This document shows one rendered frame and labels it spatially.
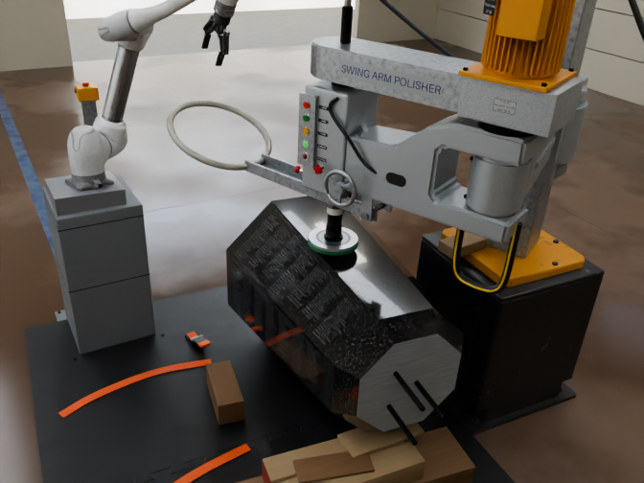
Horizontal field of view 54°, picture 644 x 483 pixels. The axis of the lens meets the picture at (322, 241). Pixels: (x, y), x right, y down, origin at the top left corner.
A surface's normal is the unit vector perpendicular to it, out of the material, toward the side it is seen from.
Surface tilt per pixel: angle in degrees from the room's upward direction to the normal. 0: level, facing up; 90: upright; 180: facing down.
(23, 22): 90
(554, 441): 0
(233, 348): 0
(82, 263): 90
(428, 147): 90
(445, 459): 0
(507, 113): 90
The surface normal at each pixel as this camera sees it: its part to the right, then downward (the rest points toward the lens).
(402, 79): -0.60, 0.36
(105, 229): 0.49, 0.44
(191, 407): 0.04, -0.87
